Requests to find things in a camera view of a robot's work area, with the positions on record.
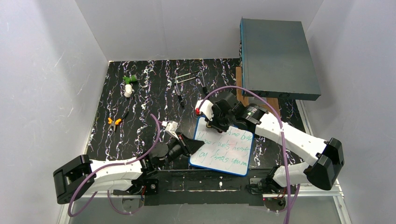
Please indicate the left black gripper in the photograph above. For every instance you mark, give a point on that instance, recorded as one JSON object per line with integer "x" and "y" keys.
{"x": 184, "y": 146}

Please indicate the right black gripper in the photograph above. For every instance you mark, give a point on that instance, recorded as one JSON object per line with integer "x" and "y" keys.
{"x": 216, "y": 114}

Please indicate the blue framed whiteboard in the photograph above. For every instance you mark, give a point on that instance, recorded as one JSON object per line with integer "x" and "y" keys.
{"x": 227, "y": 152}

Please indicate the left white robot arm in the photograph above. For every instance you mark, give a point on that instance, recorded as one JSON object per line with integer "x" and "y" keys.
{"x": 127, "y": 175}

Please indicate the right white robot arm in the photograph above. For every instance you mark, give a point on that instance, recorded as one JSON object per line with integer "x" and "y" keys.
{"x": 322, "y": 160}

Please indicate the wooden board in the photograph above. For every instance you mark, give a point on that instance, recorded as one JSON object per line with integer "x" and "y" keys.
{"x": 252, "y": 100}

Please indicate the dark grey metal box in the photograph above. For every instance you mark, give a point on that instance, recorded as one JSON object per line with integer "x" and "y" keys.
{"x": 276, "y": 60}

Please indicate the green white toy figure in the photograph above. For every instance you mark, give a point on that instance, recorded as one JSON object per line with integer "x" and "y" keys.
{"x": 128, "y": 85}

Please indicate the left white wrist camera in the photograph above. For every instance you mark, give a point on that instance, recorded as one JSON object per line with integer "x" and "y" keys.
{"x": 170, "y": 128}

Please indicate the wire whiteboard stand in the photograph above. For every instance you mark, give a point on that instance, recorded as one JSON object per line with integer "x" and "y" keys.
{"x": 194, "y": 79}

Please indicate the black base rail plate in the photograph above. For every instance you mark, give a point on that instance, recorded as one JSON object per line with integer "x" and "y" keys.
{"x": 196, "y": 186}

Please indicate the orange handled pliers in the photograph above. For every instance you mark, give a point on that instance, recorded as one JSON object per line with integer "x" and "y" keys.
{"x": 114, "y": 123}

